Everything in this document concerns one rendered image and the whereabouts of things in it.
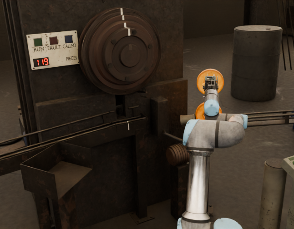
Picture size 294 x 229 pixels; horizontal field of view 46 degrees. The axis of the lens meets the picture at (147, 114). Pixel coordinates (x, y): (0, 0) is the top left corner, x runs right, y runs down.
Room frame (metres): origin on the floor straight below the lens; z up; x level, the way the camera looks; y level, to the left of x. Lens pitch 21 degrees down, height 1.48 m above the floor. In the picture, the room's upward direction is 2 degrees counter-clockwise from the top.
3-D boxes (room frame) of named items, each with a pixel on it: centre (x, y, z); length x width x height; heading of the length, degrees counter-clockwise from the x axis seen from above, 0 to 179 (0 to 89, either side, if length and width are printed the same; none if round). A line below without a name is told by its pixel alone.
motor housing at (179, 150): (1.93, -0.23, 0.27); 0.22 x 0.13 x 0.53; 116
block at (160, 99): (2.02, -0.08, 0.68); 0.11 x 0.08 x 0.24; 26
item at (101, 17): (1.90, 0.13, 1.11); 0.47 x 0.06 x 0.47; 116
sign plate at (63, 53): (1.85, 0.48, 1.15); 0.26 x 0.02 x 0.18; 116
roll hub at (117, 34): (1.82, 0.08, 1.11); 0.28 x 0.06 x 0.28; 116
